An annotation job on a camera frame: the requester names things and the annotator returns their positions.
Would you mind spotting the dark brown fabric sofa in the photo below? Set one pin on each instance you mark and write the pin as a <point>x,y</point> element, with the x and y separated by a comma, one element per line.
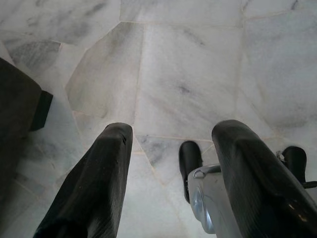
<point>17,104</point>

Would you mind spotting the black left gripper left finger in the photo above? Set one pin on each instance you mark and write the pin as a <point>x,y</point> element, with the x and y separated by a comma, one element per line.
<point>94,173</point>

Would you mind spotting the black robot left foot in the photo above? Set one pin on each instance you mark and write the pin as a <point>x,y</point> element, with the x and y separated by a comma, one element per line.
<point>189,158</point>

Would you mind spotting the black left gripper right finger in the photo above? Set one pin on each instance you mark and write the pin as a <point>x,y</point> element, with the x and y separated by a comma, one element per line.
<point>260,186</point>

